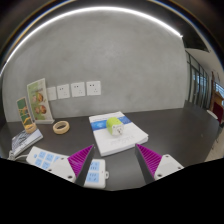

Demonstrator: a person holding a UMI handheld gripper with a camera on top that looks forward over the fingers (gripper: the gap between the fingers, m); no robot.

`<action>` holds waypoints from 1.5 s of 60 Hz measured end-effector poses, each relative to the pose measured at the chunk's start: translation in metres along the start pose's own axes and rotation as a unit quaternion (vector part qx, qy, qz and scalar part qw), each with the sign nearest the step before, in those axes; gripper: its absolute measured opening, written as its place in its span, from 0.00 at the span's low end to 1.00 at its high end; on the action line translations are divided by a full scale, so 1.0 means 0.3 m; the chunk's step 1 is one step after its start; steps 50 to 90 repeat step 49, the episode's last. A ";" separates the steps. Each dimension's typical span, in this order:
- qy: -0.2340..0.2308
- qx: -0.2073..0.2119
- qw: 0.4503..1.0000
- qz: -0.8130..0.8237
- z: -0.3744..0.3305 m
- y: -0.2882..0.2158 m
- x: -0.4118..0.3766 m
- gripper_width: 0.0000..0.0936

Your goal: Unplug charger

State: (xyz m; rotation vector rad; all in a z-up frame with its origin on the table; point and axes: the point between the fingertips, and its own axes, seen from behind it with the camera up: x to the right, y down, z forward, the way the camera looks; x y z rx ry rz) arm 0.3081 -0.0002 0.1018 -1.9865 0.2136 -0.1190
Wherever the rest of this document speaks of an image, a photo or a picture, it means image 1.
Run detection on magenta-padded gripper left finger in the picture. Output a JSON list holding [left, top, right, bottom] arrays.
[[46, 144, 96, 187]]

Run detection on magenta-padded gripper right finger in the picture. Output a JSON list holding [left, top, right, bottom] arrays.
[[134, 143, 185, 185]]

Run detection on green and white charger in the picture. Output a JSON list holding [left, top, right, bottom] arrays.
[[105, 116, 124, 137]]

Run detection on white power strip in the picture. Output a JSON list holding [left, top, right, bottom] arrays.
[[25, 145, 110, 190]]

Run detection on beige tape roll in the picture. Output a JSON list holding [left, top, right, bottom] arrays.
[[52, 120, 71, 135]]

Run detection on grey printed magazine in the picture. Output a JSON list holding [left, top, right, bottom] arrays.
[[10, 128, 44, 158]]

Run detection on white book with blue band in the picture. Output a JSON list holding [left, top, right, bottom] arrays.
[[88, 110, 150, 158]]

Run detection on small wooden-base menu stand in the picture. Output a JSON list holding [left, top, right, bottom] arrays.
[[15, 96, 38, 134]]

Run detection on large acrylic menu stand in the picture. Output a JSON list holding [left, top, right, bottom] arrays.
[[26, 77, 55, 125]]

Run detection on black-framed glass doors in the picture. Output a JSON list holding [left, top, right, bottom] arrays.
[[184, 49, 214, 111]]

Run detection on curved ceiling light strip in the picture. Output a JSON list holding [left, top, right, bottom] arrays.
[[0, 5, 184, 76]]

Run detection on blank white wall plate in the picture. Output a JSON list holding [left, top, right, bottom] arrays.
[[46, 86, 58, 101]]

